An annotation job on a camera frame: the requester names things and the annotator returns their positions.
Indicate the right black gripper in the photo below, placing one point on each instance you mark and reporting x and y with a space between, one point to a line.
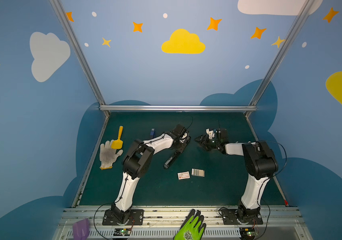
206 140

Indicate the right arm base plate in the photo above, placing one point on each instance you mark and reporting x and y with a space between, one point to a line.
230 217

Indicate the aluminium frame crossbar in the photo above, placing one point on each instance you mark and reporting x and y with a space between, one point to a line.
138 108

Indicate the yellow plastic scoop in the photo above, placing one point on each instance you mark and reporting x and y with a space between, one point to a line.
117 144

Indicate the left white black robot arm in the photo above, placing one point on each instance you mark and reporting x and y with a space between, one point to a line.
136 165

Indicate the white fabric glove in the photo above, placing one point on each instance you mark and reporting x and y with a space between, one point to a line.
108 155

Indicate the green black work glove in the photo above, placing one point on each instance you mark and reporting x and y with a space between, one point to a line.
193 227

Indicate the red white staple box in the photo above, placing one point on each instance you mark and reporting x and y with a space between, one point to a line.
184 175

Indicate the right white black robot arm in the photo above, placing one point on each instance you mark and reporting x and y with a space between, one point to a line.
260 163

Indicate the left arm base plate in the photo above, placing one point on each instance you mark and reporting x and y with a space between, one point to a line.
136 216

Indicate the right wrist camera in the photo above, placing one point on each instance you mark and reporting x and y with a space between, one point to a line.
218 134

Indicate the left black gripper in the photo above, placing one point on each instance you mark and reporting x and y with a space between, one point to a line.
181 147

